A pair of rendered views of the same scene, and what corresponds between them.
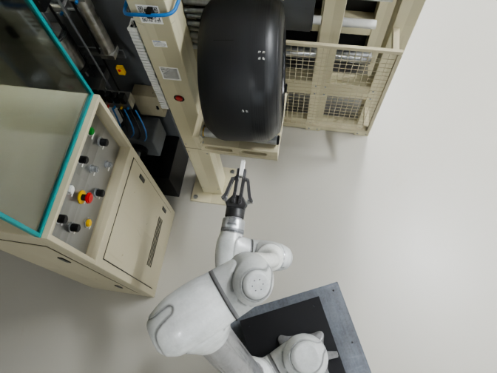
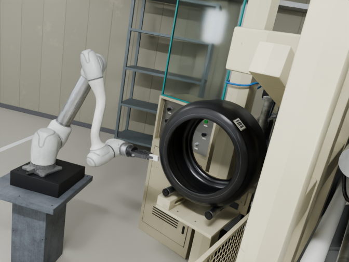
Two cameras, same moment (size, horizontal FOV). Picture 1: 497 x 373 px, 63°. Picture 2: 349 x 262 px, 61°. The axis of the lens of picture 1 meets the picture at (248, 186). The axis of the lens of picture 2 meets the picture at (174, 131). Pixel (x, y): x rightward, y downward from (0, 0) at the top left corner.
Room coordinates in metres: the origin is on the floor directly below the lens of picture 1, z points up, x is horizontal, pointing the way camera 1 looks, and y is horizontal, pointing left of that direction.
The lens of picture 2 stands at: (1.32, -1.56, 1.69)
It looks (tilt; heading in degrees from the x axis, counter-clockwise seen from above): 16 degrees down; 108
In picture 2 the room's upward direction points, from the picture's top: 11 degrees clockwise
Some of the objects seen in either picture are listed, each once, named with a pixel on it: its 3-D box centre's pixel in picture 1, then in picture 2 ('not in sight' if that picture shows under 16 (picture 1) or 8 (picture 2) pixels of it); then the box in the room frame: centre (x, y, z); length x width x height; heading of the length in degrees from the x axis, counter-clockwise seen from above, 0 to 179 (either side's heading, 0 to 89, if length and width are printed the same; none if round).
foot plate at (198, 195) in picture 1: (214, 183); not in sight; (1.12, 0.22, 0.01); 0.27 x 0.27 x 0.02; 74
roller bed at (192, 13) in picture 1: (208, 18); not in sight; (1.49, 0.08, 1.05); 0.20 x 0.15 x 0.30; 74
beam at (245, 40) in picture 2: not in sight; (287, 59); (1.32, -0.23, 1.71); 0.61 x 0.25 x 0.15; 74
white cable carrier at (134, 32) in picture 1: (153, 69); not in sight; (1.11, 0.31, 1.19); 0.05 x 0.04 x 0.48; 164
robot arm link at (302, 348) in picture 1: (302, 359); (45, 145); (-0.01, -0.11, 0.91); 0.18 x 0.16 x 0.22; 114
